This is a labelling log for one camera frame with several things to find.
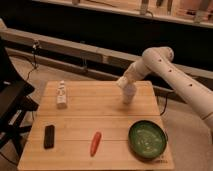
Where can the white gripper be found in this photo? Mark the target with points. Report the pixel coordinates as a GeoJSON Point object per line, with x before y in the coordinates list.
{"type": "Point", "coordinates": [129, 77]}

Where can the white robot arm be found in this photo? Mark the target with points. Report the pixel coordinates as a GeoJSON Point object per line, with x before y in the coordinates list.
{"type": "Point", "coordinates": [158, 60]}

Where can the green plate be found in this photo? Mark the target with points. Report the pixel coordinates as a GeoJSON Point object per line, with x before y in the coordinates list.
{"type": "Point", "coordinates": [147, 140]}

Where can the white bottle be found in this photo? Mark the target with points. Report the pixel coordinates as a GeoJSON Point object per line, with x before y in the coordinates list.
{"type": "Point", "coordinates": [61, 98]}

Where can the orange carrot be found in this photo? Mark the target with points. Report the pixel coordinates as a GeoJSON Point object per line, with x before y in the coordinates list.
{"type": "Point", "coordinates": [95, 143]}

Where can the black rectangular block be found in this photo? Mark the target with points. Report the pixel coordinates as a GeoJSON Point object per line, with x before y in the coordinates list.
{"type": "Point", "coordinates": [49, 136]}

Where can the black chair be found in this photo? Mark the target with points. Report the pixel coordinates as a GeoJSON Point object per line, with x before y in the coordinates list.
{"type": "Point", "coordinates": [14, 102]}

